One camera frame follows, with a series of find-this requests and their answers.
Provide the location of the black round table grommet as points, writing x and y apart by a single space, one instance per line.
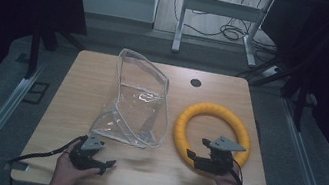
195 83

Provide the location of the black stand legs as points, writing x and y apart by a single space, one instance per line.
35 50
301 102

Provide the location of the person's left hand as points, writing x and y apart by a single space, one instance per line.
69 171

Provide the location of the white metal desk frame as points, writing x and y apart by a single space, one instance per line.
220 8

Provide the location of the white power strip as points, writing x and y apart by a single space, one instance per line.
271 71

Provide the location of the transparent plastic bag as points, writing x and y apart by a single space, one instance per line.
136 108

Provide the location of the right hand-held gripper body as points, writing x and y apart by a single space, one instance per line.
220 157

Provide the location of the black floor tape square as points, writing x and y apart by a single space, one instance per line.
36 93

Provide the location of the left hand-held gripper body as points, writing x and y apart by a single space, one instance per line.
87 155

